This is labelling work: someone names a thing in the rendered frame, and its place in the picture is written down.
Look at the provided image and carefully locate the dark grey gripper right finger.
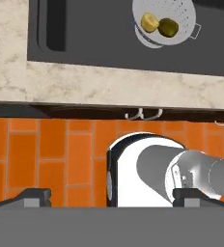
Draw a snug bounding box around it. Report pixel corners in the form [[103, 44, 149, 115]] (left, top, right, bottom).
[[172, 187, 224, 208]]

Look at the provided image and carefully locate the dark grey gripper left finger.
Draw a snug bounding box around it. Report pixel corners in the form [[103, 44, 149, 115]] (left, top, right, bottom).
[[0, 187, 53, 208]]

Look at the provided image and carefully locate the dark green kiwi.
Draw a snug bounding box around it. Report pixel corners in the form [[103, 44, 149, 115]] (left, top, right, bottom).
[[157, 17, 180, 39]]

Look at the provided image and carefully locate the dark grey sink basin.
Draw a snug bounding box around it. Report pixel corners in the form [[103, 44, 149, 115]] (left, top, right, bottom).
[[26, 0, 224, 78]]

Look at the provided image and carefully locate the yellow-green cut kiwi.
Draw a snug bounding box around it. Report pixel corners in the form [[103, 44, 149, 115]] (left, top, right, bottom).
[[140, 12, 160, 34]]

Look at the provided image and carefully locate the white metal colander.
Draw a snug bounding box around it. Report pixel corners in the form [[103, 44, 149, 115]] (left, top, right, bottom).
[[131, 0, 203, 49]]

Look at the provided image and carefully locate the white and black round object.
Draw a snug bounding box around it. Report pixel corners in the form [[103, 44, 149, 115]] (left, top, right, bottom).
[[105, 131, 224, 208]]

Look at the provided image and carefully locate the dark cupboard front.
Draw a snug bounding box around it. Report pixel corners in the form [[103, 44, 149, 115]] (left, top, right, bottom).
[[0, 101, 224, 124]]

